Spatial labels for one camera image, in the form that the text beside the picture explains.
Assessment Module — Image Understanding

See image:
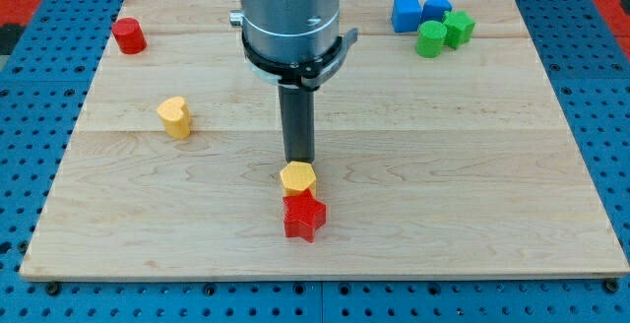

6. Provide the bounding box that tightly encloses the wooden board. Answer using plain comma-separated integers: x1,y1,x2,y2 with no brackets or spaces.
20,0,629,282

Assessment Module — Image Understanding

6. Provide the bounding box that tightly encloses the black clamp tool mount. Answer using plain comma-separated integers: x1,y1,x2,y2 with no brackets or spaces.
241,28,358,91

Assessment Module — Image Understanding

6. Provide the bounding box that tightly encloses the red cylinder block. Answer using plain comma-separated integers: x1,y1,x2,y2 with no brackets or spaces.
111,18,147,54

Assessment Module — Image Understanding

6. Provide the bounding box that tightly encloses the green star block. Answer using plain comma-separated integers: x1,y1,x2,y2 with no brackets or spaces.
443,11,475,49

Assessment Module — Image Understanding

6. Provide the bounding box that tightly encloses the red star block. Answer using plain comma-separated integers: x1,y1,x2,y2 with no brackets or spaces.
283,189,327,243

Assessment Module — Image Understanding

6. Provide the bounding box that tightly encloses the green cylinder block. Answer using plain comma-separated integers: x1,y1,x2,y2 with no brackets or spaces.
415,21,447,58

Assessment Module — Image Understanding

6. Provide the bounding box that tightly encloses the blue cube block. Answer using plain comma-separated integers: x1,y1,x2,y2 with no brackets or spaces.
391,0,422,33

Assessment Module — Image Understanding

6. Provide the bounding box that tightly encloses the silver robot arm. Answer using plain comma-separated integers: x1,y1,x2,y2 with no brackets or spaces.
229,0,358,163

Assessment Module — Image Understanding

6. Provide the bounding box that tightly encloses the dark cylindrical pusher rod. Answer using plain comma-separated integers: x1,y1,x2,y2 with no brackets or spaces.
279,87,315,163

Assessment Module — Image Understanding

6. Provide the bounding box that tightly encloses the blue pentagon block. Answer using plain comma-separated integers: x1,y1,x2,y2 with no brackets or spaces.
420,0,453,24

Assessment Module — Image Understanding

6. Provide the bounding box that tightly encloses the yellow hexagon block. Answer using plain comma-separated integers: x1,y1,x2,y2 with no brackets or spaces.
280,161,317,196

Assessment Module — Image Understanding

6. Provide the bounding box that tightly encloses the yellow heart block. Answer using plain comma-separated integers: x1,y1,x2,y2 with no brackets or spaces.
157,96,192,139

